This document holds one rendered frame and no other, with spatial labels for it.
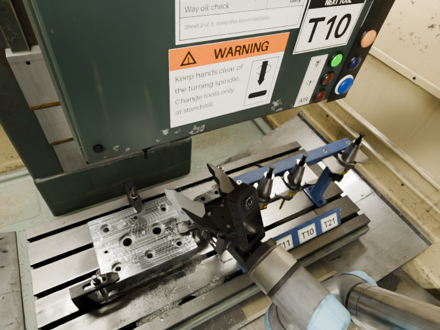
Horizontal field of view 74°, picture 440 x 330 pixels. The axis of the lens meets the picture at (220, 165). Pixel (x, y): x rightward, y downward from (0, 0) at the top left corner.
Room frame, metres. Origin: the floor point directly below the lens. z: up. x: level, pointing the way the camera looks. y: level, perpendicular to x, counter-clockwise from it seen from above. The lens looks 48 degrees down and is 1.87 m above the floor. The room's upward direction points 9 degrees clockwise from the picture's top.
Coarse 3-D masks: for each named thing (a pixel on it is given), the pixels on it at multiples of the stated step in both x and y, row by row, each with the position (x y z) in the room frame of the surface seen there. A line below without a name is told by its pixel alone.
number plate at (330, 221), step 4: (328, 216) 0.65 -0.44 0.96; (332, 216) 0.65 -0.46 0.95; (336, 216) 0.66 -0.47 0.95; (324, 220) 0.63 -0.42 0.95; (328, 220) 0.63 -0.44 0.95; (332, 220) 0.64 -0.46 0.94; (336, 220) 0.65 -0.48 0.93; (324, 224) 0.62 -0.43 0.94; (328, 224) 0.62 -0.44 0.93; (332, 224) 0.63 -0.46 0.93; (336, 224) 0.64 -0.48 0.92; (324, 228) 0.61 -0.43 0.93; (328, 228) 0.61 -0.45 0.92
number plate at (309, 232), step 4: (312, 224) 0.60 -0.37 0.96; (304, 228) 0.58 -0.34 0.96; (308, 228) 0.58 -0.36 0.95; (312, 228) 0.59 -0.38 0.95; (300, 232) 0.56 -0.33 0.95; (304, 232) 0.57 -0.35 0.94; (308, 232) 0.57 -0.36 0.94; (312, 232) 0.58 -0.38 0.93; (300, 236) 0.55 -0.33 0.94; (304, 236) 0.56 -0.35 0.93; (308, 236) 0.56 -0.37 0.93; (312, 236) 0.57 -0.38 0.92; (300, 240) 0.54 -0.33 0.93; (304, 240) 0.55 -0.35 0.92
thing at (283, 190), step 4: (276, 176) 0.57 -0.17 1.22; (276, 180) 0.56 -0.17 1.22; (280, 180) 0.56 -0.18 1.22; (276, 184) 0.54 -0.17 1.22; (280, 184) 0.55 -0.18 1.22; (284, 184) 0.55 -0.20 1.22; (276, 188) 0.53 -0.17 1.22; (280, 188) 0.53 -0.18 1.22; (284, 188) 0.53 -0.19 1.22; (288, 188) 0.54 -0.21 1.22; (276, 192) 0.51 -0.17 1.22; (280, 192) 0.52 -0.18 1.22; (284, 192) 0.52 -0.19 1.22; (288, 192) 0.52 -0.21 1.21
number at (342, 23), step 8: (328, 16) 0.40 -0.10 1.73; (336, 16) 0.40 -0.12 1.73; (344, 16) 0.41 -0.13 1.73; (352, 16) 0.42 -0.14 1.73; (328, 24) 0.40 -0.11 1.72; (336, 24) 0.41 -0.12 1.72; (344, 24) 0.42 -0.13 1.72; (328, 32) 0.40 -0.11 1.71; (336, 32) 0.41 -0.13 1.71; (344, 32) 0.42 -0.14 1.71; (320, 40) 0.40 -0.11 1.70; (328, 40) 0.41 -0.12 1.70; (336, 40) 0.41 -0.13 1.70; (344, 40) 0.42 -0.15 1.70
